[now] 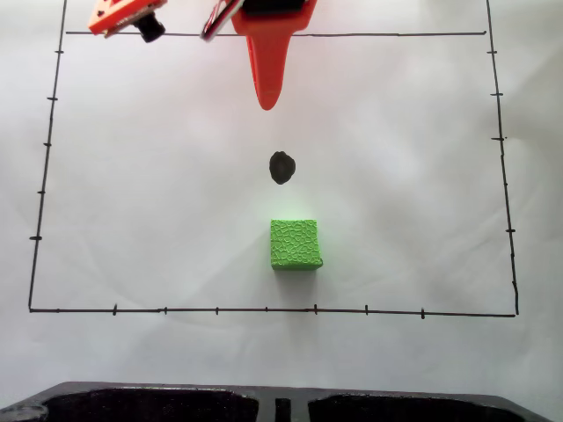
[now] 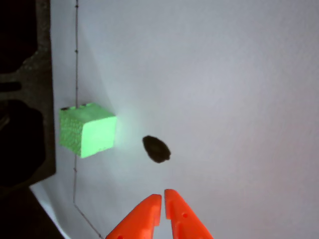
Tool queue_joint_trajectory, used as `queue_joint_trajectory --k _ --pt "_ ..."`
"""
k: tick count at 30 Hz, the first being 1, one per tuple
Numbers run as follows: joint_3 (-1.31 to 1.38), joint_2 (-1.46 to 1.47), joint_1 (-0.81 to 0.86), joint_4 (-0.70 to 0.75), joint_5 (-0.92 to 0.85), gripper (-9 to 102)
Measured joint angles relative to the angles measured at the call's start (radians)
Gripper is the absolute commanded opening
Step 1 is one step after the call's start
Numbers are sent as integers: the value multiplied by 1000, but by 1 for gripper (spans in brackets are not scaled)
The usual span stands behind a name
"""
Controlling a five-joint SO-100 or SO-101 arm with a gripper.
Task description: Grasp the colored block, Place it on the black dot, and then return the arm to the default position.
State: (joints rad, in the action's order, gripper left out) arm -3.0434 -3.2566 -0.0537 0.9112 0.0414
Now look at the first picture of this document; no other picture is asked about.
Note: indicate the green textured cube block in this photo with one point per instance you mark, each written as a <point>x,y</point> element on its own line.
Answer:
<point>294,244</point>

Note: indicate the black drawn dot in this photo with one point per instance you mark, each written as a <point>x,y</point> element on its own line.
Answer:
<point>282,167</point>

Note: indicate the orange camera mount black lens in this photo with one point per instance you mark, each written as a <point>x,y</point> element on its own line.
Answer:
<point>119,15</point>

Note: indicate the white sheet with drawn frame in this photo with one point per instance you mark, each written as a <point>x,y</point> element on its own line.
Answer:
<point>132,198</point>

